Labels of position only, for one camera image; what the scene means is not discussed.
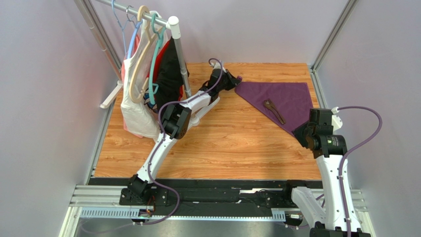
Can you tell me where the white tank top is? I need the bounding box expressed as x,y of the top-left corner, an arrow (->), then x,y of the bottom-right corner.
120,36 -> 165,139

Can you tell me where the black garment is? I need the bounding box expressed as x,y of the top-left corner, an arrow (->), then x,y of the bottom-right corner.
154,38 -> 190,109

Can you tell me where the purple cloth napkin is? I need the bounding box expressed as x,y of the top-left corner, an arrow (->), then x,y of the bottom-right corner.
235,81 -> 313,135

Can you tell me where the blue plastic hanger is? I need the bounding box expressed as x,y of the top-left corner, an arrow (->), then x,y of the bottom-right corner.
126,21 -> 142,59

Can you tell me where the red garment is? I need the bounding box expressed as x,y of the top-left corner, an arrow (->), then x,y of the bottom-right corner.
152,40 -> 184,99

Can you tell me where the pink garment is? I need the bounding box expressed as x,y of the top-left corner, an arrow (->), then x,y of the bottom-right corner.
120,36 -> 143,138

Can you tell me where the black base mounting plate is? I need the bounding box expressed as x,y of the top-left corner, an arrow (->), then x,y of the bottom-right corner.
88,178 -> 322,217

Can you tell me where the light blue wire hanger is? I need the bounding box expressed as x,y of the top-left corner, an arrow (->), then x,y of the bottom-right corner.
111,0 -> 127,56

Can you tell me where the teal plastic hanger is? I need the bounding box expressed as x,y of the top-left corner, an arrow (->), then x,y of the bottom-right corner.
148,13 -> 166,106

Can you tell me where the slotted cable duct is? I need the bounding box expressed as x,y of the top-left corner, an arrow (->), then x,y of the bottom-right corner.
80,207 -> 287,222

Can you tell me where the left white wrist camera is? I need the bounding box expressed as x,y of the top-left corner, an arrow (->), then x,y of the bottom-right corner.
210,62 -> 227,73

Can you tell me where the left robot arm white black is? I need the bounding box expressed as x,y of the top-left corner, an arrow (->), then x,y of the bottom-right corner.
119,68 -> 242,205

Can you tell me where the aluminium frame rail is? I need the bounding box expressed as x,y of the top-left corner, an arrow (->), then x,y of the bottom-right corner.
69,185 -> 368,212

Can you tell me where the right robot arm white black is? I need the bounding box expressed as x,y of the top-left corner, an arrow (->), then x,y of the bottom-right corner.
289,108 -> 370,237

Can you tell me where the white grey clothes rack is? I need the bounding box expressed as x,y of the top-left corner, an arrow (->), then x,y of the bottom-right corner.
92,0 -> 221,129

